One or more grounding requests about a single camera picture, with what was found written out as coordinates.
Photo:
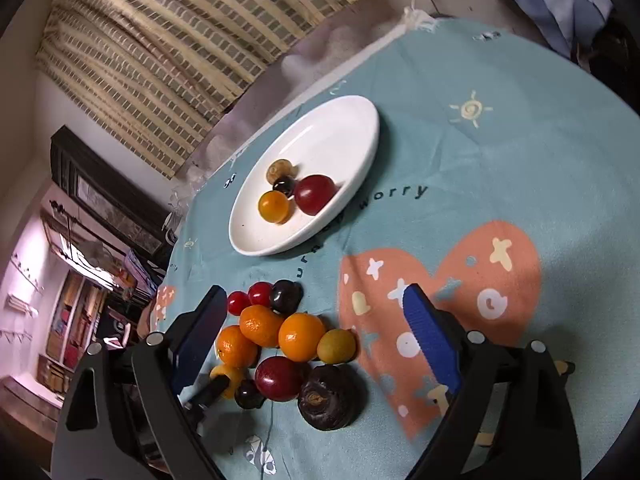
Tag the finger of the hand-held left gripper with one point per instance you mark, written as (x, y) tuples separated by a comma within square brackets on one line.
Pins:
[(212, 391)]

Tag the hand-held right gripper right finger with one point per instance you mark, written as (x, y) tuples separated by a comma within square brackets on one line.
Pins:
[(430, 340)]

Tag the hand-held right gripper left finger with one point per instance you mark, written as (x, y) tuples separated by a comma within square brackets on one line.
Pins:
[(202, 335)]

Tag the yellow tomato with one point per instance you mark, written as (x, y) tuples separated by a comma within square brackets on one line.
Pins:
[(229, 372)]

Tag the orange mandarin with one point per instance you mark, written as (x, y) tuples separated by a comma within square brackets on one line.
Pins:
[(301, 336), (235, 346), (261, 325)]

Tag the dark purple grape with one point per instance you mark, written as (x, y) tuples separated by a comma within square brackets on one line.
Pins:
[(249, 394)]

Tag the red cherry tomato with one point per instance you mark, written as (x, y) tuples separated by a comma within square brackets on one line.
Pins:
[(238, 301), (260, 293)]

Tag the red plum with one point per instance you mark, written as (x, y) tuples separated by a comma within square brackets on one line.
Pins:
[(314, 193), (279, 377)]

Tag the dark purple tomato front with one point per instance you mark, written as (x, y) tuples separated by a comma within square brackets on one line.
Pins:
[(286, 296)]

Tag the dark purple tomato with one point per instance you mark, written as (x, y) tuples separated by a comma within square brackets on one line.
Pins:
[(286, 187), (286, 296)]

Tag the yellow-green round fruit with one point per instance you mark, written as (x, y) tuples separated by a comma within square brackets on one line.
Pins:
[(336, 346)]

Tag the dark brown water chestnut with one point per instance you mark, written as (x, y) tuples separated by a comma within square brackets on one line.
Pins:
[(330, 397)]

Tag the white oval plate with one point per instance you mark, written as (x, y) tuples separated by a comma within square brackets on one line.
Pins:
[(325, 135)]

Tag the wooden shelf unit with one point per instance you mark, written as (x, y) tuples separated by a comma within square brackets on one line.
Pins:
[(70, 330)]

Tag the orange cherry tomato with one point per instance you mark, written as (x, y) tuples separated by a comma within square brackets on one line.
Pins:
[(274, 206)]

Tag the dark purple tomato centre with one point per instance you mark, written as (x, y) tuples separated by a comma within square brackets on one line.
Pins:
[(286, 187)]

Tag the small brown longan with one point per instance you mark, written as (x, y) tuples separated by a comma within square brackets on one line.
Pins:
[(279, 170)]

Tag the dark framed cabinet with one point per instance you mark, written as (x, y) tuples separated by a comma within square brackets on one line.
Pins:
[(95, 185)]

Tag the teal printed tablecloth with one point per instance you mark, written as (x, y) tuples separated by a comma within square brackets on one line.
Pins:
[(500, 160)]

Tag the beige striped curtain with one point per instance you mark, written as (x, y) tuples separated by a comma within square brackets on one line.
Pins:
[(150, 60)]

